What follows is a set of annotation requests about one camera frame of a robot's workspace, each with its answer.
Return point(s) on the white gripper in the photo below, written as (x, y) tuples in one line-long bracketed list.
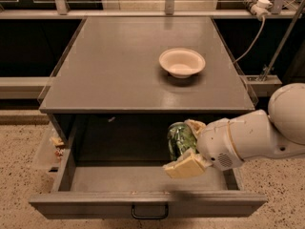
[(216, 143)]

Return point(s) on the green soda can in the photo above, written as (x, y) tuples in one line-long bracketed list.
[(180, 139)]

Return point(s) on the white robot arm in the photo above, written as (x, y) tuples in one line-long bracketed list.
[(276, 133)]

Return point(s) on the open grey top drawer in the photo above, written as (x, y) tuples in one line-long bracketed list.
[(113, 161)]

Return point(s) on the grey drawer cabinet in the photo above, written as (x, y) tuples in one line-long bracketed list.
[(112, 87)]

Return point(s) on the white paper bowl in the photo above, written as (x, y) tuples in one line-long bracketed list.
[(182, 63)]

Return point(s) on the clear plastic bin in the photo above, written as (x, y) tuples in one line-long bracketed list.
[(50, 151)]

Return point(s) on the white power strip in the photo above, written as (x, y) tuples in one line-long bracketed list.
[(259, 8)]

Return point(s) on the black drawer handle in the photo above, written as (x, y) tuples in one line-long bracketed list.
[(150, 212)]

